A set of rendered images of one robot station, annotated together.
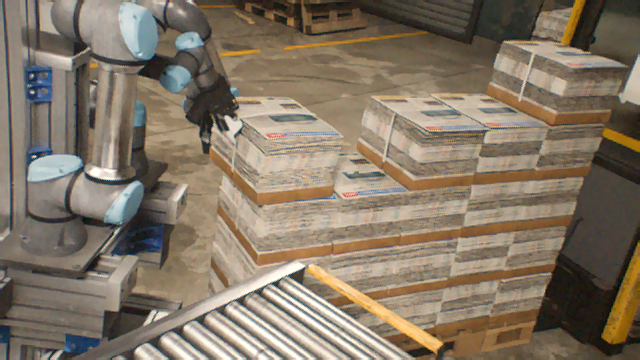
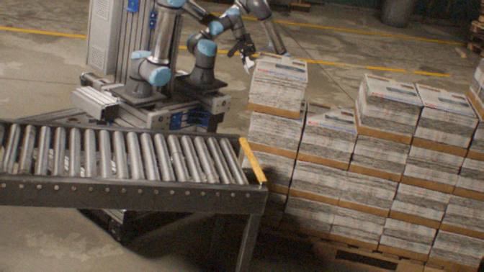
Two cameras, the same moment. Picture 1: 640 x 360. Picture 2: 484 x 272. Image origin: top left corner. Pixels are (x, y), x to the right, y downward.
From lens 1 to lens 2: 1.74 m
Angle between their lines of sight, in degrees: 33
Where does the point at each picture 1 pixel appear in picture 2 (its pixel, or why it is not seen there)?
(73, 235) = (142, 89)
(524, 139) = (456, 122)
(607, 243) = not seen: outside the picture
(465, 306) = (405, 238)
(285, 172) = (267, 94)
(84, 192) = (144, 66)
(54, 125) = not seen: hidden behind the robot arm
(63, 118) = not seen: hidden behind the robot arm
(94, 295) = (143, 121)
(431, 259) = (374, 190)
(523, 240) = (459, 204)
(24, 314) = (120, 123)
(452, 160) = (392, 121)
